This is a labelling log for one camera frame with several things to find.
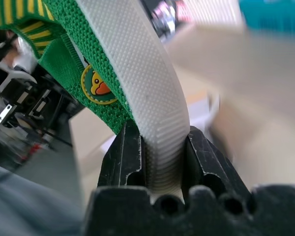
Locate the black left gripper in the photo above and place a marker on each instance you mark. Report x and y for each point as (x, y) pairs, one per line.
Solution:
(39, 98)

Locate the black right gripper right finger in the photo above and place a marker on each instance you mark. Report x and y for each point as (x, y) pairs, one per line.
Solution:
(206, 162)

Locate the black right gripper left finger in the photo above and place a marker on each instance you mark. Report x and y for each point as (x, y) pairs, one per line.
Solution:
(120, 162)

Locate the green knit shoe white sole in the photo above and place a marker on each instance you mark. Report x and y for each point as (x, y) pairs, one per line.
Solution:
(142, 73)

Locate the silver robot body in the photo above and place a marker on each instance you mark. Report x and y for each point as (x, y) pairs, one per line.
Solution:
(32, 196)

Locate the teal box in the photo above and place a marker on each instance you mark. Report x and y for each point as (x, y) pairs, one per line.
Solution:
(273, 13)

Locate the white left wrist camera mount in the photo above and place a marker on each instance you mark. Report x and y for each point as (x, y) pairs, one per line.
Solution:
(5, 83)

